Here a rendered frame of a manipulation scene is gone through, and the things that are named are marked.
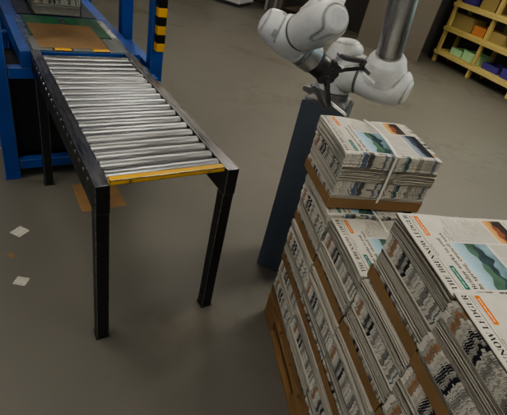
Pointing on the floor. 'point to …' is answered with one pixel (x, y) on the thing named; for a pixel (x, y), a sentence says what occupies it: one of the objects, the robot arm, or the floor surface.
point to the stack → (344, 287)
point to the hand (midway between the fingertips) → (356, 96)
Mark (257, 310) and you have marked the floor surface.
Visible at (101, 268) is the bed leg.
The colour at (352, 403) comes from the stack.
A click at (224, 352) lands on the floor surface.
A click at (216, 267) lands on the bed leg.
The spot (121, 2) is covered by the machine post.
